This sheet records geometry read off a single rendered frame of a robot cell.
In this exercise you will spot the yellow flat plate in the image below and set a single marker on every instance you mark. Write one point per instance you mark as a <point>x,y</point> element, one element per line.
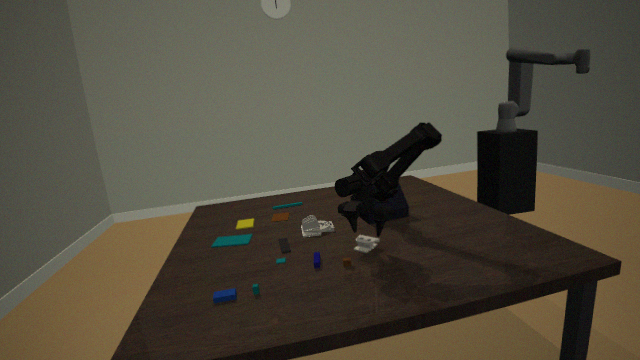
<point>244,224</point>

